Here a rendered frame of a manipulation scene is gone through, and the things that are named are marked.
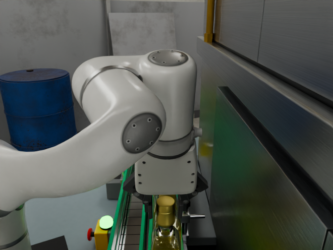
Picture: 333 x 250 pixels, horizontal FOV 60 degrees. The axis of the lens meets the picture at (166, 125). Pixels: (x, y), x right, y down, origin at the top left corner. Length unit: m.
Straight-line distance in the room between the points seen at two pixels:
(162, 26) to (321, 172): 3.45
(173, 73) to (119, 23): 3.13
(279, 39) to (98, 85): 0.25
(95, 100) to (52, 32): 3.13
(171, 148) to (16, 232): 0.51
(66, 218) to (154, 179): 0.79
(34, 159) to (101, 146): 0.06
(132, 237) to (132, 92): 0.65
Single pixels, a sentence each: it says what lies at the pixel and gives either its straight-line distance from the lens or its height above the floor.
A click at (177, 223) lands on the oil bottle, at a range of 0.61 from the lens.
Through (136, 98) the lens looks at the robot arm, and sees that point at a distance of 0.28.
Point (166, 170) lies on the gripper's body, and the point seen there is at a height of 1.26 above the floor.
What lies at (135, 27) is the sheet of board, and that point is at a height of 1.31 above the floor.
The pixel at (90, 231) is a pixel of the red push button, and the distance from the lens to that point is 1.04.
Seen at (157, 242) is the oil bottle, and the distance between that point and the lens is 0.57.
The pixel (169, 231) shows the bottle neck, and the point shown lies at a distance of 0.56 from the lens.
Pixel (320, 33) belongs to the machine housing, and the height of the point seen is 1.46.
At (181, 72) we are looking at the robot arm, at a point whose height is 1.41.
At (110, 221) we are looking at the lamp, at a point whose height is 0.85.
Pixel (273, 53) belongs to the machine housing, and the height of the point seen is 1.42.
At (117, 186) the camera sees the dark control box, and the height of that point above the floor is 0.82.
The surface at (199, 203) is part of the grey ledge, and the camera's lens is 1.01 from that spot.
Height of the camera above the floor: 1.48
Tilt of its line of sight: 21 degrees down
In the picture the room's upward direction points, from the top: straight up
